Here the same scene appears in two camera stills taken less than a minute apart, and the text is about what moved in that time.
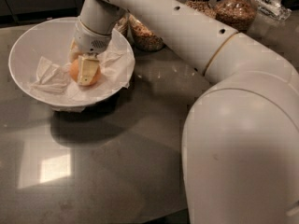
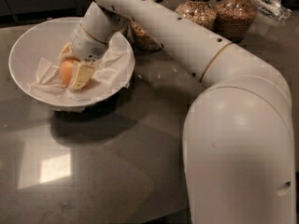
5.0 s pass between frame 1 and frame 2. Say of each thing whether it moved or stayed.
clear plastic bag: stayed
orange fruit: moved
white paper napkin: stayed
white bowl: stayed
